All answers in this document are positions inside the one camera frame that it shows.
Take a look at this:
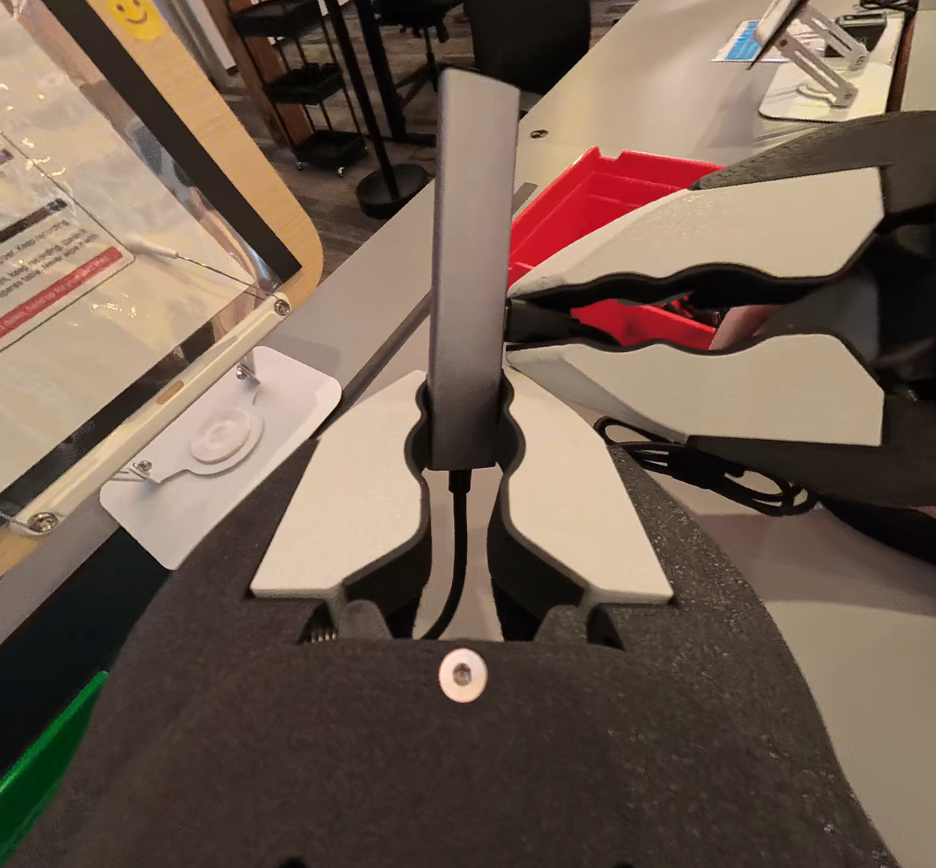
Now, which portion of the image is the black floor lamp stand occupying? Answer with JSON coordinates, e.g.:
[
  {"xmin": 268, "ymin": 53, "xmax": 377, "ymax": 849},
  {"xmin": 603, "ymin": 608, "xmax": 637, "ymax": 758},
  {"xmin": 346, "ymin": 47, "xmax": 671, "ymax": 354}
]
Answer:
[{"xmin": 301, "ymin": 0, "xmax": 434, "ymax": 220}]

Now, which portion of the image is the black desk pad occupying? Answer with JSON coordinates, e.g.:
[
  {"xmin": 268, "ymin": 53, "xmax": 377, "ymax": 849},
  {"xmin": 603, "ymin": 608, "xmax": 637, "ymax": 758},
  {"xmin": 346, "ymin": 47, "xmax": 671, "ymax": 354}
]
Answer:
[{"xmin": 0, "ymin": 532, "xmax": 176, "ymax": 737}]

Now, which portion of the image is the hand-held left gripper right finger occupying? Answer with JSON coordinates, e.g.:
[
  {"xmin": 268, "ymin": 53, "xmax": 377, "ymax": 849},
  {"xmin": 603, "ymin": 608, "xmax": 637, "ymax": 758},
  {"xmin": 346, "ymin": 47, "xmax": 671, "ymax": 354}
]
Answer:
[{"xmin": 496, "ymin": 374, "xmax": 675, "ymax": 607}]

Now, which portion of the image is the black rolling cart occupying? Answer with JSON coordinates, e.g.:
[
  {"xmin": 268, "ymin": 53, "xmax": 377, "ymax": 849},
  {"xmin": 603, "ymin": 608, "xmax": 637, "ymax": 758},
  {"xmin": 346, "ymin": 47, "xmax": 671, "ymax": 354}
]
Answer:
[{"xmin": 224, "ymin": 0, "xmax": 369, "ymax": 176}]

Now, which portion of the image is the black office chair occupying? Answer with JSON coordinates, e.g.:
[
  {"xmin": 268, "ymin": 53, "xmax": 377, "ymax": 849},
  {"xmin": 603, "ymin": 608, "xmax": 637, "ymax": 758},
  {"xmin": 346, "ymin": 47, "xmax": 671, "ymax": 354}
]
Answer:
[{"xmin": 446, "ymin": 0, "xmax": 592, "ymax": 93}]

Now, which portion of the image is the grey usb hub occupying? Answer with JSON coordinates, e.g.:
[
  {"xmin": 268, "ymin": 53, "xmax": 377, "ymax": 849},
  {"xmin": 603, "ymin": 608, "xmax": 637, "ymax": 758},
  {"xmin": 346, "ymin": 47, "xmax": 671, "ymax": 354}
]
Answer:
[{"xmin": 417, "ymin": 67, "xmax": 522, "ymax": 641}]

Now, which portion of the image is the wood-edged instruction board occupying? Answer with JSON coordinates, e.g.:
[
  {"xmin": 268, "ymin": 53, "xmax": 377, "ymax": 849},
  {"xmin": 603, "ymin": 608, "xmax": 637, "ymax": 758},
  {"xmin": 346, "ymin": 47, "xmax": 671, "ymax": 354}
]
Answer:
[{"xmin": 0, "ymin": 0, "xmax": 324, "ymax": 580}]

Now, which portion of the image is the red plastic bin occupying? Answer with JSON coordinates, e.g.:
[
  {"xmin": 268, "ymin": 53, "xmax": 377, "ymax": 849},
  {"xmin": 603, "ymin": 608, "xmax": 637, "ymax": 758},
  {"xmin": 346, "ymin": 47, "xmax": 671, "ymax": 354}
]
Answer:
[{"xmin": 507, "ymin": 146, "xmax": 726, "ymax": 352}]

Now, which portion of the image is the green plastic bin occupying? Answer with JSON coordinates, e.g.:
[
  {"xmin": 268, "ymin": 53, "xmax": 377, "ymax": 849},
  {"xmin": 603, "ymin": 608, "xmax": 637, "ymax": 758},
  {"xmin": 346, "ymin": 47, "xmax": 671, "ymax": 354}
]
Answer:
[{"xmin": 0, "ymin": 671, "xmax": 111, "ymax": 863}]

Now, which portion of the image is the black usb-c cable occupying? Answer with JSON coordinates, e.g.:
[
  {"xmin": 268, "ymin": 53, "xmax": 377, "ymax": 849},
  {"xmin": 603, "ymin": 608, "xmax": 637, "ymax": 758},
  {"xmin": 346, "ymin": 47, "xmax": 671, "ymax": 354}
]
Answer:
[{"xmin": 505, "ymin": 296, "xmax": 816, "ymax": 518}]

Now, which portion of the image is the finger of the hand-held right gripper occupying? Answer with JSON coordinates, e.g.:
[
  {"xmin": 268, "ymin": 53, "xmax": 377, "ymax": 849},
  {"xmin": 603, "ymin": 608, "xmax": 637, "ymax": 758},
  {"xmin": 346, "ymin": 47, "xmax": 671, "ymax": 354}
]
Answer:
[
  {"xmin": 505, "ymin": 166, "xmax": 892, "ymax": 309},
  {"xmin": 505, "ymin": 282, "xmax": 889, "ymax": 448}
]

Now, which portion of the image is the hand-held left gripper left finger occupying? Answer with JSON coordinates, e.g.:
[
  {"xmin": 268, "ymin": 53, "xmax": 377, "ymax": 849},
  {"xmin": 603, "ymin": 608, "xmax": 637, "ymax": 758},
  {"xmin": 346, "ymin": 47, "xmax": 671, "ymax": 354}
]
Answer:
[{"xmin": 249, "ymin": 369, "xmax": 434, "ymax": 602}]

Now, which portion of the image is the blue white card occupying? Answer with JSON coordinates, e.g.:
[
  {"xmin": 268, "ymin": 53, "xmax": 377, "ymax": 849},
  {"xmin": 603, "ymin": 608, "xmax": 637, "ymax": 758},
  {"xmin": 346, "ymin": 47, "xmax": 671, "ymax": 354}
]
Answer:
[{"xmin": 711, "ymin": 19, "xmax": 767, "ymax": 66}]

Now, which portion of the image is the person's right hand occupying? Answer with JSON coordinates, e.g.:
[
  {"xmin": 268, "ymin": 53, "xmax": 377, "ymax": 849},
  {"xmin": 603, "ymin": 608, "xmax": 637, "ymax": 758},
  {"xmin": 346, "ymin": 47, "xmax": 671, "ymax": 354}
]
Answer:
[{"xmin": 708, "ymin": 304, "xmax": 778, "ymax": 352}]

